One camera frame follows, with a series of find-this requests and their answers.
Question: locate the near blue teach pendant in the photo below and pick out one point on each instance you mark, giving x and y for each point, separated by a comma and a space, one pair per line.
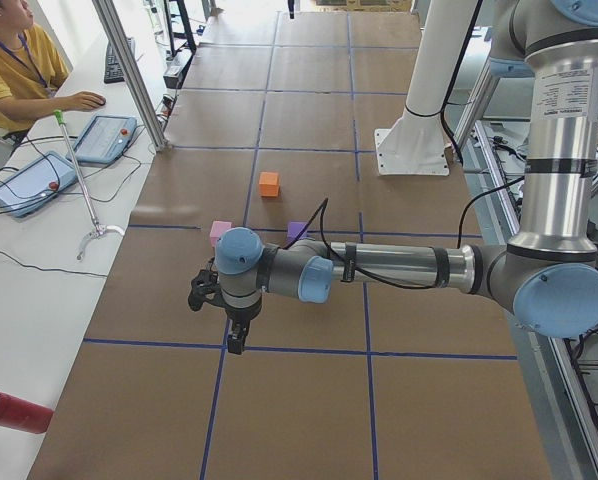
36, 184

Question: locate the red cylinder tube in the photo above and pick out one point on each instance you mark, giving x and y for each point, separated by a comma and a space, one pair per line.
22, 415

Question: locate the far blue teach pendant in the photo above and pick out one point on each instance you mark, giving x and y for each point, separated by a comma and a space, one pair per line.
104, 139

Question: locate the pink foam cube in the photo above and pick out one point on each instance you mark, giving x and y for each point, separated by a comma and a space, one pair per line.
218, 228

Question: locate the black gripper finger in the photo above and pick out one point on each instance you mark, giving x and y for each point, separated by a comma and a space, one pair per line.
233, 343
241, 341

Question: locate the aluminium frame post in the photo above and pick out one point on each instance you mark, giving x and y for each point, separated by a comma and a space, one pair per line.
115, 33

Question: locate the purple foam cube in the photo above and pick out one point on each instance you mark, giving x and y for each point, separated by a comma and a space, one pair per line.
296, 230

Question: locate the orange foam cube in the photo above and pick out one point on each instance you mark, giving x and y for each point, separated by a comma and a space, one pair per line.
269, 184

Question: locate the black keyboard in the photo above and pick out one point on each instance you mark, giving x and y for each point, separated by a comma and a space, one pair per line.
113, 72

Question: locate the blue teach pendant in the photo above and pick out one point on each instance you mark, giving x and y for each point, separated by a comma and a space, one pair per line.
104, 139
36, 184

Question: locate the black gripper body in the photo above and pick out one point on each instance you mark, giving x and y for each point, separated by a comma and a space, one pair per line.
239, 317

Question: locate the person in yellow shirt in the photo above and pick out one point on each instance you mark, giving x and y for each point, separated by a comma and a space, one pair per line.
31, 72

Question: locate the reacher grabber stick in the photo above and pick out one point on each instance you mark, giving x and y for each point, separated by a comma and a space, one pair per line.
99, 230

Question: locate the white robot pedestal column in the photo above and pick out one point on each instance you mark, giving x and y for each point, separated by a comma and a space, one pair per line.
415, 144

